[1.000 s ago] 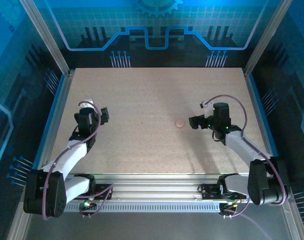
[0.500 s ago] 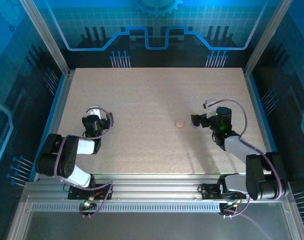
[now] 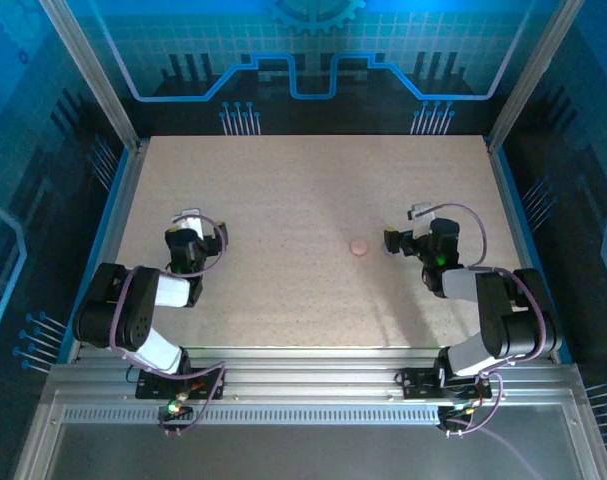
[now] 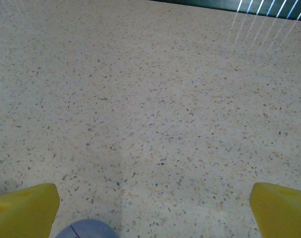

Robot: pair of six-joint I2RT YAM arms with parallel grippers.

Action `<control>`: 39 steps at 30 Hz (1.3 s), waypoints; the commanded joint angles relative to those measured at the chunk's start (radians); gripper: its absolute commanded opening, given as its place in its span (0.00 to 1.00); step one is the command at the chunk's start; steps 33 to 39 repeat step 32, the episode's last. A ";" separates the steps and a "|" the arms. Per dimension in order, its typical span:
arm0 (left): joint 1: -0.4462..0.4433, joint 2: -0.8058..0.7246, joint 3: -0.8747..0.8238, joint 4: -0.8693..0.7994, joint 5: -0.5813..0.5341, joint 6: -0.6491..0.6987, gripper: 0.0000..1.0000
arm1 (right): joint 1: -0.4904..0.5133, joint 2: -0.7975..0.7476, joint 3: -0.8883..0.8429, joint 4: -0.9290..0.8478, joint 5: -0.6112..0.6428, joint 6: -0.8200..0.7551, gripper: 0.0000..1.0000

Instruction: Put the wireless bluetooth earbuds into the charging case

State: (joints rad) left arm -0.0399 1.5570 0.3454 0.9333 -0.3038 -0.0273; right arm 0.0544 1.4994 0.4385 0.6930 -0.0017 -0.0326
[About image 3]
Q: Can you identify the blue table edge strip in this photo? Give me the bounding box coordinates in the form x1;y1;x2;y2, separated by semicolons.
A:
62;147;134;364
496;147;569;364

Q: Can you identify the aluminium base beam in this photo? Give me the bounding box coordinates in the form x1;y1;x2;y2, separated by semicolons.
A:
45;347;582;402

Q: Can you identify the grey metal panel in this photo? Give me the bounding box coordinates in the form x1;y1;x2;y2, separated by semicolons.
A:
12;389;607;480

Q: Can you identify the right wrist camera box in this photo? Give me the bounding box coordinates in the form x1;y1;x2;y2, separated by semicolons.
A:
407;201;438;238

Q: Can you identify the aluminium table side rail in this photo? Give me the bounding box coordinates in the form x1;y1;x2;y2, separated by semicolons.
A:
485;138;529;274
67;138;149;364

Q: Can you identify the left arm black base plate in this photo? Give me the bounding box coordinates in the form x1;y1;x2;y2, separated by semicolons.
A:
134;366;227;402

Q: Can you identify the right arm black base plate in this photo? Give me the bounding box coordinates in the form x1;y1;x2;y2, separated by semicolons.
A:
399;366;495;402

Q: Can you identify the aluminium frame post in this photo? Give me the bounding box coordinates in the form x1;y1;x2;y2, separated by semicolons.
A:
486;0;585;152
36;0;145;152

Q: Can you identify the slotted grey cable duct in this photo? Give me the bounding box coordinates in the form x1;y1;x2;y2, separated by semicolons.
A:
61;406;442;424

